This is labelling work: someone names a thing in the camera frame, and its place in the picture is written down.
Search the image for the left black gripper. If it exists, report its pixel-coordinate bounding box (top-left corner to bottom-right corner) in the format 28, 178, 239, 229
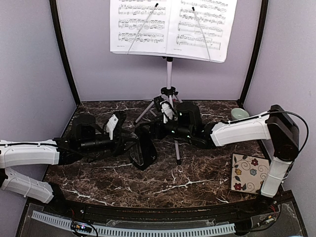
79, 129, 139, 157

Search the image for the white music stand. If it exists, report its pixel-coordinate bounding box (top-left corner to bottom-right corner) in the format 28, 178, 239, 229
110, 0, 237, 165

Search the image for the black metronome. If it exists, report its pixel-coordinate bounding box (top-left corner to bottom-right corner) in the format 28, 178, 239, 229
129, 122, 158, 171

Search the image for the sheet music page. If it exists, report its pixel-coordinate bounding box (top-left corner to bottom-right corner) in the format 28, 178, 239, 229
110, 0, 171, 55
166, 0, 237, 63

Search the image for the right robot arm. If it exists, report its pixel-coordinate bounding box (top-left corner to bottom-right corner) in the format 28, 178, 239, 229
150, 101, 304, 214

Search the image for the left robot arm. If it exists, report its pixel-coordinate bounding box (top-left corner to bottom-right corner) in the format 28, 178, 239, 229
0, 111, 126, 215

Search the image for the pale green bowl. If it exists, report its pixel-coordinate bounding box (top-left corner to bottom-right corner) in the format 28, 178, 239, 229
231, 108, 249, 120

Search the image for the floral square coaster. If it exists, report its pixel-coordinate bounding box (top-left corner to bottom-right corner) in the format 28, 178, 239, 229
230, 153, 270, 195

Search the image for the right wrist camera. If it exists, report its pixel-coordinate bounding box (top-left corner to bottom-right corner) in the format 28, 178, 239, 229
154, 96, 176, 123

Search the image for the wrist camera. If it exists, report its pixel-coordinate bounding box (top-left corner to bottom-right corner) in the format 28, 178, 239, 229
154, 96, 176, 123
103, 111, 127, 141

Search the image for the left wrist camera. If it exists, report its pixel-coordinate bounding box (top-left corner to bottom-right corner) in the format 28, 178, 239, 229
103, 111, 127, 141

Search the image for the grey cable duct strip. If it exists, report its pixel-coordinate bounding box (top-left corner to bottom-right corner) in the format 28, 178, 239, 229
31, 211, 236, 237

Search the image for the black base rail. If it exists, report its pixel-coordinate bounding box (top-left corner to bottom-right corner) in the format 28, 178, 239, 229
24, 191, 294, 224

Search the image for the left black corner post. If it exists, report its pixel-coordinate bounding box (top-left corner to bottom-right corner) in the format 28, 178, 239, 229
49, 0, 81, 107

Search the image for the black corner post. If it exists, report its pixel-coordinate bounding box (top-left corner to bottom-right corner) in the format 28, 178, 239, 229
237, 0, 269, 108
49, 0, 81, 107

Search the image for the right black corner post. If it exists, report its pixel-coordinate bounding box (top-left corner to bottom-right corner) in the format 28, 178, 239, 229
237, 0, 269, 108

